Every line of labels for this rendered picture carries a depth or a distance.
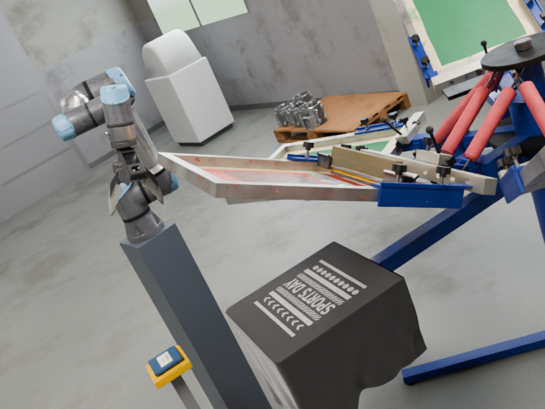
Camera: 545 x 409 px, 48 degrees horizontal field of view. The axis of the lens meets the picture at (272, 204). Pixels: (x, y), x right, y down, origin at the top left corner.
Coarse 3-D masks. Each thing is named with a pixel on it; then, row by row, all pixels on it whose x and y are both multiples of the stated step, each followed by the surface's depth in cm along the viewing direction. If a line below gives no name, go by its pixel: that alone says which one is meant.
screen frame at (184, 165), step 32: (160, 160) 201; (192, 160) 206; (224, 160) 211; (256, 160) 216; (288, 160) 222; (224, 192) 154; (256, 192) 158; (288, 192) 161; (320, 192) 166; (352, 192) 170
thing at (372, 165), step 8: (336, 152) 217; (344, 152) 212; (352, 152) 208; (360, 152) 204; (336, 160) 217; (344, 160) 212; (352, 160) 207; (360, 160) 203; (368, 160) 199; (376, 160) 195; (384, 160) 191; (392, 160) 188; (352, 168) 207; (360, 168) 203; (368, 168) 199; (376, 168) 195; (384, 168) 191; (376, 176) 194
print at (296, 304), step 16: (304, 272) 220; (320, 272) 215; (336, 272) 211; (288, 288) 214; (304, 288) 210; (320, 288) 206; (336, 288) 202; (352, 288) 199; (256, 304) 213; (272, 304) 209; (288, 304) 205; (304, 304) 201; (320, 304) 198; (336, 304) 194; (272, 320) 201; (288, 320) 197; (304, 320) 194
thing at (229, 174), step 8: (216, 176) 188; (224, 176) 190; (232, 176) 191; (240, 176) 193; (248, 176) 195; (256, 176) 197; (264, 176) 199; (272, 176) 201; (280, 176) 203; (288, 176) 205; (296, 176) 207; (304, 176) 210; (336, 176) 219
